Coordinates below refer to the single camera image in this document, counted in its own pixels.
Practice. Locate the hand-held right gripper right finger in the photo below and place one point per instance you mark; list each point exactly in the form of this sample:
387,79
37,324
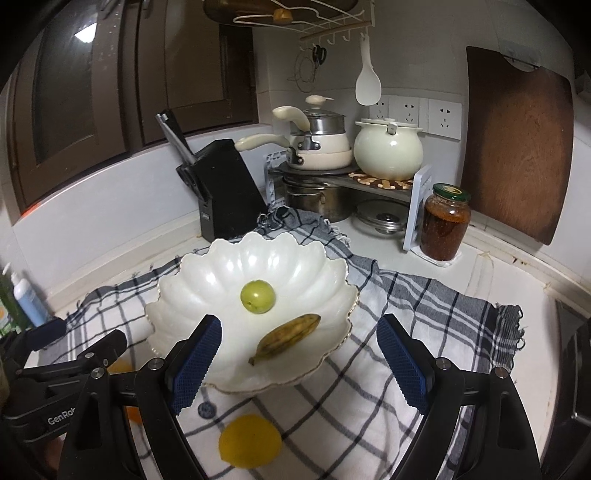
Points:
401,364

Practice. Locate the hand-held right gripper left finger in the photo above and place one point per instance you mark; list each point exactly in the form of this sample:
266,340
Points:
196,364

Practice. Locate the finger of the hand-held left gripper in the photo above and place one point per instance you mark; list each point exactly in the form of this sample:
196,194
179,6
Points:
44,333
104,346

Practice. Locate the yellow lemon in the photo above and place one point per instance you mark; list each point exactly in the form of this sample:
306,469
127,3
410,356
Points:
250,442

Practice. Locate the white scalloped bowl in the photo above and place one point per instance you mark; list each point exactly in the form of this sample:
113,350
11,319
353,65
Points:
286,267

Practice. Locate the yellow-orange citrus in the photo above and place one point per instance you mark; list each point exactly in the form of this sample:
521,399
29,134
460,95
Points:
121,367

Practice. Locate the blue and white pump bottle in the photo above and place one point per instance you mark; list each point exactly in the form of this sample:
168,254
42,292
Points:
28,302

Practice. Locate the green dish soap bottle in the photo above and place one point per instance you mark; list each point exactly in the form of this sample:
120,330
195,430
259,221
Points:
7,300

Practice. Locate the checked kitchen cloth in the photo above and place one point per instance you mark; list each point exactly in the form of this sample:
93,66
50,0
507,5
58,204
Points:
351,415

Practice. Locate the green round plum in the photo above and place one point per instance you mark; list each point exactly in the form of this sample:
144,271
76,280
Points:
257,297

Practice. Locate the spotted small banana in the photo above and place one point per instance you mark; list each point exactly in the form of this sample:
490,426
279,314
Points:
286,339

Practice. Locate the glass jar with green lid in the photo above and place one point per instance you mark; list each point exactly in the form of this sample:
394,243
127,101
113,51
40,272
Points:
444,226

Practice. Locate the steel pot lid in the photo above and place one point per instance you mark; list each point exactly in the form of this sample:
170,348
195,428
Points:
381,218

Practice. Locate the grey kitchen shelf rack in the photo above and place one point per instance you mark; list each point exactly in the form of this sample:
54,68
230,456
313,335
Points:
415,217

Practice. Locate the woven wooden trivet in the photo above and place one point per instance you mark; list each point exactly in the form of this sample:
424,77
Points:
383,183

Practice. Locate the black knife block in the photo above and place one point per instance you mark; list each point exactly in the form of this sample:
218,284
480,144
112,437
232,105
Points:
226,184

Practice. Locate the steel stockpot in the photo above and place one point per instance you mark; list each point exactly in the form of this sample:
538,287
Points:
314,203

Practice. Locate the black kitchen scissors in block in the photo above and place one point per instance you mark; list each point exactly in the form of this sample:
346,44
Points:
188,179

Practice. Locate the cream ceramic casserole pot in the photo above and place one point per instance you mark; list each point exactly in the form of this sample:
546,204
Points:
388,150

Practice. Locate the cream saucepan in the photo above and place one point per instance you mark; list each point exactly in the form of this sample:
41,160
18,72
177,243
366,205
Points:
323,159

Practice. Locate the brown wooden cutting board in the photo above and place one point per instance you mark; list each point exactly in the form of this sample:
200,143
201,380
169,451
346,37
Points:
517,147

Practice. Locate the steel steamer pot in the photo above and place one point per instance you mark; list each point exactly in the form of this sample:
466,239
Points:
323,125

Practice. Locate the brown framed window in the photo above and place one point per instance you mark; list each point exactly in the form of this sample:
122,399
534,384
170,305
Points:
138,92

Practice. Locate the pot lid with cream knob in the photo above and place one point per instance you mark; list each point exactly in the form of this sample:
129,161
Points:
317,99

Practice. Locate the white rice paddle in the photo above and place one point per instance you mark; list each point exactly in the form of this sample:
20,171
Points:
368,85

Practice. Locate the small black hanging scissors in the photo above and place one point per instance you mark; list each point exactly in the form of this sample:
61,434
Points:
319,53

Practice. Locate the white hanging hook rack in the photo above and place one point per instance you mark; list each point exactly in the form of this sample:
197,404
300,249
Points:
323,27

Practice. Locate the white wall socket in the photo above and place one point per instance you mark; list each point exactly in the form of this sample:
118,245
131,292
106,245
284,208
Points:
408,108
381,111
444,119

